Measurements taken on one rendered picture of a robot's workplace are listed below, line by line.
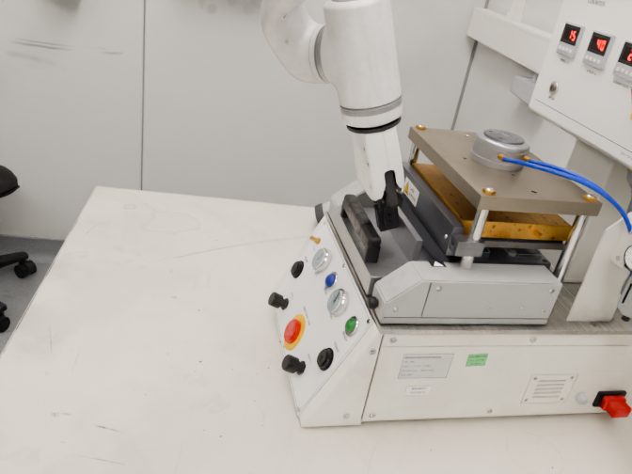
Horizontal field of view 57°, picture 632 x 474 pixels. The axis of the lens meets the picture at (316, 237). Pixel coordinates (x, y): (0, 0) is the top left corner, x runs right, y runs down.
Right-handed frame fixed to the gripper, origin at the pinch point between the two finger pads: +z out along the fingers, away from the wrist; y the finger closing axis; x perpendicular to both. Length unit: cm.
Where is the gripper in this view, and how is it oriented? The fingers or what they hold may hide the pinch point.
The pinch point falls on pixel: (387, 215)
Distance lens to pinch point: 88.3
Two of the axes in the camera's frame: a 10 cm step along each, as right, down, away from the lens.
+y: 1.9, 4.8, -8.5
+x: 9.6, -2.6, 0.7
